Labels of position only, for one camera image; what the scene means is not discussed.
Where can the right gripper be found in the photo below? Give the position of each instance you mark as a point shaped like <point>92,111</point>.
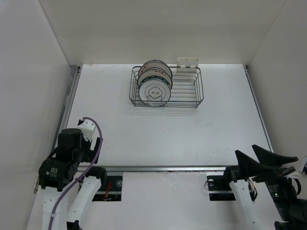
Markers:
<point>250,166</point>

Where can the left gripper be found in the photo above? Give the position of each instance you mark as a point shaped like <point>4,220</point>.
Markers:
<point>90,155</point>

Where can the white plate clover motif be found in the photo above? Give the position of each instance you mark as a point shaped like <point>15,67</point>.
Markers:
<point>154,93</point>

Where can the green rimmed lettered plate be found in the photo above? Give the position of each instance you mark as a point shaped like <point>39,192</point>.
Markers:
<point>155,76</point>

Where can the orange sunburst plate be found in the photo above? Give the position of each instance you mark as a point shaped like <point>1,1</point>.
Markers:
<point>155,63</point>
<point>153,69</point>

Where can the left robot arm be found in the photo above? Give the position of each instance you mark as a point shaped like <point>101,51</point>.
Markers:
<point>69,178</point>

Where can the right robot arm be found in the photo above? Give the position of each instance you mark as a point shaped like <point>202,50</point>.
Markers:
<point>267,187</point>

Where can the white plastic cutlery holder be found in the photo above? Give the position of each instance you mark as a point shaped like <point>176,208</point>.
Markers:
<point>187,62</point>

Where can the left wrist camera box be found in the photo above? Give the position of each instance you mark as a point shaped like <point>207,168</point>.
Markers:
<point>87,128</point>

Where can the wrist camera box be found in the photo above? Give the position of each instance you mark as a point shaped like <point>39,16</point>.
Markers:
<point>303,166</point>
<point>87,128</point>

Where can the aluminium table edge rail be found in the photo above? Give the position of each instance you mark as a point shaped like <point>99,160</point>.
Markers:
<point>164,168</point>

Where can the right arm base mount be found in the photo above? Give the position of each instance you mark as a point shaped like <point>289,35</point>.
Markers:
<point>217,187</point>

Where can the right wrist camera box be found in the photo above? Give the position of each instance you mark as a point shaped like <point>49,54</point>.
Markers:
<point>303,166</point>

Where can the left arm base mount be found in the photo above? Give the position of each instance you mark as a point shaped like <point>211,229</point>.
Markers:
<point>111,191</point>

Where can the wire dish rack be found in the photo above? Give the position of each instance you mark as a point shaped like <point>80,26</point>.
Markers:
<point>187,90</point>

